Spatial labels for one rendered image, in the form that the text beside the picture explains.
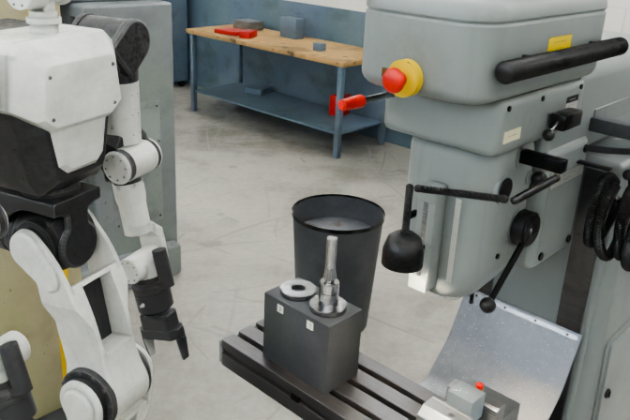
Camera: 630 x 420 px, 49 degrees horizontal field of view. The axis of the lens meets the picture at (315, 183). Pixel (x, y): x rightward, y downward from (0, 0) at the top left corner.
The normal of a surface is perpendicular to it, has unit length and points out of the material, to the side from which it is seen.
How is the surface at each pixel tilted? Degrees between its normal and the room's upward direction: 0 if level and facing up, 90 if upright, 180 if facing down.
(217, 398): 0
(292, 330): 90
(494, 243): 90
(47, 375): 90
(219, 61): 90
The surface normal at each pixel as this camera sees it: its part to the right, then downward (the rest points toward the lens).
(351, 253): 0.25, 0.41
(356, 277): 0.46, 0.39
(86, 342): -0.44, 0.29
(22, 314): 0.73, 0.27
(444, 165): -0.69, 0.22
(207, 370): 0.04, -0.94
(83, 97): 0.90, 0.19
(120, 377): 0.84, -0.21
